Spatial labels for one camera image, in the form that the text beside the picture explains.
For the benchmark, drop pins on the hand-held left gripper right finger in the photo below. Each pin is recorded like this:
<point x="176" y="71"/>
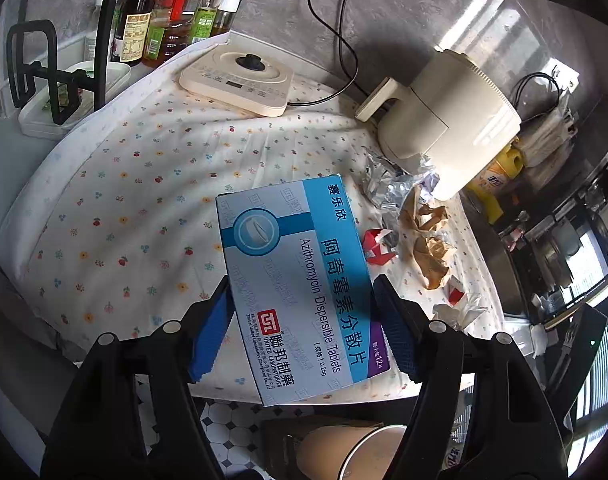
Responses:
<point x="399" y="335"/>

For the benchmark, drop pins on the small clear bottle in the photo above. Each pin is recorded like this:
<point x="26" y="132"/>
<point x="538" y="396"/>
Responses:
<point x="96" y="35"/>

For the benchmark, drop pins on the silver snack wrapper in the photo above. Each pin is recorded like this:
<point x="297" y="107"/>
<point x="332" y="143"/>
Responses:
<point x="391" y="185"/>

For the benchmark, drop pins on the floral white tablecloth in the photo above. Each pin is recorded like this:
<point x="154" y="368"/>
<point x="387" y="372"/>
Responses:
<point x="109" y="185"/>

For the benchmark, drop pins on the black metal rack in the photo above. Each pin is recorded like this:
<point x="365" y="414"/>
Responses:
<point x="105" y="35"/>

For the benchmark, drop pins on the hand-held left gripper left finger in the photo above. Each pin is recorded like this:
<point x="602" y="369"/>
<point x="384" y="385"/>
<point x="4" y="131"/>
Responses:
<point x="211" y="340"/>

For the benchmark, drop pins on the amber oil bottle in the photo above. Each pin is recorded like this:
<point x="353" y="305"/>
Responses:
<point x="166" y="30"/>

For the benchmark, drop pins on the white plastic container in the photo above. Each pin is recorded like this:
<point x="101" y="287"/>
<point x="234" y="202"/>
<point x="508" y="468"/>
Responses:
<point x="115" y="77"/>

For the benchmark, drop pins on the metal dish rack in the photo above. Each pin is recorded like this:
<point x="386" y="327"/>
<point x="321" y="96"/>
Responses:
<point x="564" y="240"/>

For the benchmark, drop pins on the dark soy sauce bottle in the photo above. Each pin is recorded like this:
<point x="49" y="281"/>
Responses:
<point x="135" y="30"/>

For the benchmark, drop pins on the blue white medicine box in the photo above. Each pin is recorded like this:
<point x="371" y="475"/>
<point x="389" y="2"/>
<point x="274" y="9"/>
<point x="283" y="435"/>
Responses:
<point x="294" y="270"/>

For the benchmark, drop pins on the bundle of plastic bags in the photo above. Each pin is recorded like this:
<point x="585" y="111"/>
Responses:
<point x="546" y="135"/>

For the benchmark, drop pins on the small red white wrapper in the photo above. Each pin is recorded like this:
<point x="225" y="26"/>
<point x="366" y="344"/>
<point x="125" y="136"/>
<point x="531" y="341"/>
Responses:
<point x="454" y="294"/>

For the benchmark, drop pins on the stainless steel sink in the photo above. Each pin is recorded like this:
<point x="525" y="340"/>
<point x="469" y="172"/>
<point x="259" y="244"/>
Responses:
<point x="499" y="270"/>

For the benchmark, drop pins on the cream kettle base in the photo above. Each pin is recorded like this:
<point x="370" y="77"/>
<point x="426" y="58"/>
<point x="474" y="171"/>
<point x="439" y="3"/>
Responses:
<point x="234" y="85"/>

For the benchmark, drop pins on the white top oil dispenser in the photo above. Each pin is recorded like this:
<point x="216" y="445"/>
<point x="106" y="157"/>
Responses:
<point x="231" y="0"/>

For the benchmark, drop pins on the cream air fryer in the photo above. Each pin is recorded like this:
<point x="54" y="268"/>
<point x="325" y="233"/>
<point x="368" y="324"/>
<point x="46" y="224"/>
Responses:
<point x="449" y="120"/>

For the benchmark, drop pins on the brown paper cup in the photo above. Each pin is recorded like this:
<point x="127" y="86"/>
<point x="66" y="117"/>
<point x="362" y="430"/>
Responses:
<point x="329" y="452"/>

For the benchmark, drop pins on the yellow detergent bottle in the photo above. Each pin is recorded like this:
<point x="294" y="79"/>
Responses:
<point x="499" y="180"/>

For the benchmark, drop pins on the white power strip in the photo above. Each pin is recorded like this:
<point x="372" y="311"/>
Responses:
<point x="564" y="75"/>

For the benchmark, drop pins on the crumpled brown paper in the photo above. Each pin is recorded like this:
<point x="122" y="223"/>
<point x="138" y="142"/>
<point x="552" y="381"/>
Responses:
<point x="434" y="260"/>
<point x="424" y="212"/>

